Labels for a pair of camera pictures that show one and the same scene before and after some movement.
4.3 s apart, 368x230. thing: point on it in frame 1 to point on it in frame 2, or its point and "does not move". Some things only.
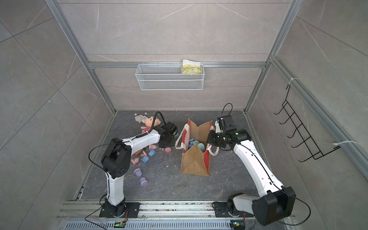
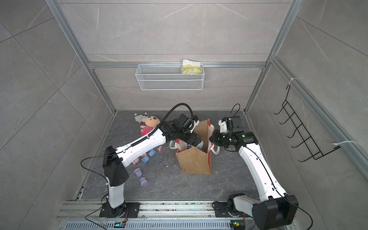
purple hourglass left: [143, 181] does not move
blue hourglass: [145, 159] does not move
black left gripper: [173, 138] to [192, 142]
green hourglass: [201, 146] does not move
